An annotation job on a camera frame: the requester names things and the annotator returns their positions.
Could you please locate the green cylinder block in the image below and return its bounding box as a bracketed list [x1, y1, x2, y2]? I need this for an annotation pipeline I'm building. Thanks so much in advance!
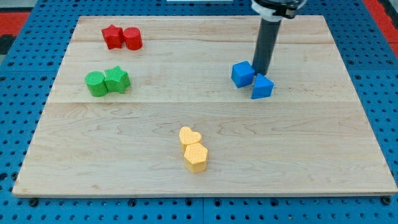
[85, 71, 108, 97]

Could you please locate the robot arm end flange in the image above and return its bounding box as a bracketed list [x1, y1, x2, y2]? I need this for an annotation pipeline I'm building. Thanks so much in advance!
[251, 0, 307, 22]

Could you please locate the blue cube block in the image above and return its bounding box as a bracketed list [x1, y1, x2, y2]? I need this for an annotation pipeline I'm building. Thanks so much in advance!
[231, 61, 255, 88]

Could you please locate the green star block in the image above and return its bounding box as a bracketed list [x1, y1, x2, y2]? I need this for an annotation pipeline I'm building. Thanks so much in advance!
[104, 65, 131, 94]

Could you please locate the red star block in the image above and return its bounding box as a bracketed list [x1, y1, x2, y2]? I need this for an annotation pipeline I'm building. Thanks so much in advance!
[101, 24, 124, 50]

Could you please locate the yellow heart block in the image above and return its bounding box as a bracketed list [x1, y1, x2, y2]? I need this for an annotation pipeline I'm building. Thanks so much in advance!
[179, 126, 202, 152]

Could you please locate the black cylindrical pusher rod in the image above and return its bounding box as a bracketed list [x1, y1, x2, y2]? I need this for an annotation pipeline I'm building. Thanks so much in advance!
[252, 19, 280, 75]

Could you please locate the red cylinder block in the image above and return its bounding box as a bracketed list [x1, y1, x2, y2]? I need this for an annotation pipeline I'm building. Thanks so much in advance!
[123, 27, 143, 50]

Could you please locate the blue triangular prism block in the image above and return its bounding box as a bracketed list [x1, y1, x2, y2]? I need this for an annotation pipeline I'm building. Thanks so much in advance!
[251, 73, 274, 100]

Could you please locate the yellow hexagon block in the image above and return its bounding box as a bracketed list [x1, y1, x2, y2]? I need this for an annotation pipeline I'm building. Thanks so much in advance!
[184, 143, 208, 173]

